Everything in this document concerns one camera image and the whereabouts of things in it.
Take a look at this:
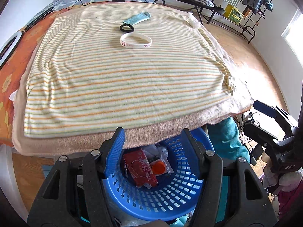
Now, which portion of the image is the white silicone wristband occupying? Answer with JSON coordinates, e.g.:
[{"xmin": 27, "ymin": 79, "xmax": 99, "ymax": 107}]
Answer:
[{"xmin": 120, "ymin": 32, "xmax": 152, "ymax": 49}]

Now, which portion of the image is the striped yellow towel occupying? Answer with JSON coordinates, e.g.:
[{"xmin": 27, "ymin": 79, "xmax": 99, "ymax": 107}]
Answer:
[{"xmin": 23, "ymin": 3, "xmax": 234, "ymax": 139}]

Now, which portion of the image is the white crumpled tissue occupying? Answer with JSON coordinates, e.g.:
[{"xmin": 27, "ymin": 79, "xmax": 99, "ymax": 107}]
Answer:
[{"xmin": 187, "ymin": 12, "xmax": 201, "ymax": 29}]

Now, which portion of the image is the beige blanket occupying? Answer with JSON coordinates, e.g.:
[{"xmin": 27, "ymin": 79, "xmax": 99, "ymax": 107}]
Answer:
[{"xmin": 12, "ymin": 0, "xmax": 255, "ymax": 157}]

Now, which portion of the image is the orange plastic cap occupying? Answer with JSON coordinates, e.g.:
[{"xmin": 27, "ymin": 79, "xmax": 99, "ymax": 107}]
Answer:
[{"xmin": 151, "ymin": 160, "xmax": 166, "ymax": 175}]

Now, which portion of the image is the black ring light cable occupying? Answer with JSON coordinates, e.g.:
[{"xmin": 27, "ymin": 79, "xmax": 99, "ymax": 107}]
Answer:
[{"xmin": 22, "ymin": 0, "xmax": 126, "ymax": 32}]

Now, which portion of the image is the black clothes rack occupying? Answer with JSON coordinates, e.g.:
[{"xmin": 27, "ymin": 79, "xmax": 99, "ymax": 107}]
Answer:
[{"xmin": 202, "ymin": 0, "xmax": 273, "ymax": 44}]

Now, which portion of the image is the red paper box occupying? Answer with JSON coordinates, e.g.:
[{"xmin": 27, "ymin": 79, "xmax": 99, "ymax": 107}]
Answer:
[{"xmin": 123, "ymin": 149, "xmax": 158, "ymax": 189}]

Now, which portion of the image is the white ring light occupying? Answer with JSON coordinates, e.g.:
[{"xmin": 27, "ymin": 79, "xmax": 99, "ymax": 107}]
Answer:
[{"xmin": 0, "ymin": 31, "xmax": 23, "ymax": 70}]

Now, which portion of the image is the teal cloth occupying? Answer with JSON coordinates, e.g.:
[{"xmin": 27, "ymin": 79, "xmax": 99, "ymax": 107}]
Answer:
[{"xmin": 207, "ymin": 117, "xmax": 251, "ymax": 163}]

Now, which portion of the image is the blue plastic trash basket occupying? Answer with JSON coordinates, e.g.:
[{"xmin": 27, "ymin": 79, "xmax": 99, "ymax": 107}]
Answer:
[{"xmin": 103, "ymin": 135, "xmax": 203, "ymax": 221}]

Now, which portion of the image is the teal tube packet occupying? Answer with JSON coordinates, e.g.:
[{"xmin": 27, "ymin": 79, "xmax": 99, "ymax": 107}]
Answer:
[{"xmin": 123, "ymin": 12, "xmax": 151, "ymax": 26}]

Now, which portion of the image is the black hair tie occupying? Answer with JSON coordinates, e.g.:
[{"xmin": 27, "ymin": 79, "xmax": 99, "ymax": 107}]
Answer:
[{"xmin": 119, "ymin": 23, "xmax": 135, "ymax": 33}]

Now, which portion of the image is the yellow crate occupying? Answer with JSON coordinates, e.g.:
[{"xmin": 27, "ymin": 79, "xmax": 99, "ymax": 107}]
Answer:
[{"xmin": 223, "ymin": 4, "xmax": 243, "ymax": 25}]

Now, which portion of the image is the orange floral bedsheet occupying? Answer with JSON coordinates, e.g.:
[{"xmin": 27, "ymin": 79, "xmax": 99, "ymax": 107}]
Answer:
[{"xmin": 1, "ymin": 6, "xmax": 80, "ymax": 147}]

